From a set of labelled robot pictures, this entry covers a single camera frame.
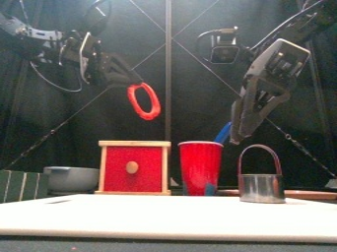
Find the grey bowl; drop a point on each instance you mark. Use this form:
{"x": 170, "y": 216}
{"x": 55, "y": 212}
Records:
{"x": 72, "y": 178}

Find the red drawer with wooden knob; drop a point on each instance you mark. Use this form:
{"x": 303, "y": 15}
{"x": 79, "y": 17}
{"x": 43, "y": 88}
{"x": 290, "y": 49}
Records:
{"x": 132, "y": 169}

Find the green box with white stripes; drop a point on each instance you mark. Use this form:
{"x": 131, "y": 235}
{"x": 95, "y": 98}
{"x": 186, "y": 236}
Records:
{"x": 21, "y": 185}

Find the white cutting board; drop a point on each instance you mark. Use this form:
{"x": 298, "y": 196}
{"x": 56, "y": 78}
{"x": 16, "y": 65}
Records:
{"x": 166, "y": 216}

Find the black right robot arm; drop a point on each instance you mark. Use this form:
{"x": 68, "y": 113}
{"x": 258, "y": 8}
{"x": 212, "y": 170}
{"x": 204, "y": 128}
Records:
{"x": 306, "y": 16}

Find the wooden drawer box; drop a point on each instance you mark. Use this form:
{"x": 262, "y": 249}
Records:
{"x": 101, "y": 170}

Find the brown wooden board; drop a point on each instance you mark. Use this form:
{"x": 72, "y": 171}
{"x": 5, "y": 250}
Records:
{"x": 309, "y": 195}

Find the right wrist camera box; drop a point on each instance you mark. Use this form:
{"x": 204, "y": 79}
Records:
{"x": 224, "y": 49}

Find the red plastic cup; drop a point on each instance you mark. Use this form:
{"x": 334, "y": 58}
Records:
{"x": 200, "y": 169}

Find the round metal dough cutter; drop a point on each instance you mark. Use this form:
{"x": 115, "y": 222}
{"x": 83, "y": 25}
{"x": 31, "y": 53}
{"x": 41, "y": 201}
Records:
{"x": 261, "y": 188}

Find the vertical metal frame pole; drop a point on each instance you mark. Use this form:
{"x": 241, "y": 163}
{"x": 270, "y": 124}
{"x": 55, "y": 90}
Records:
{"x": 167, "y": 82}

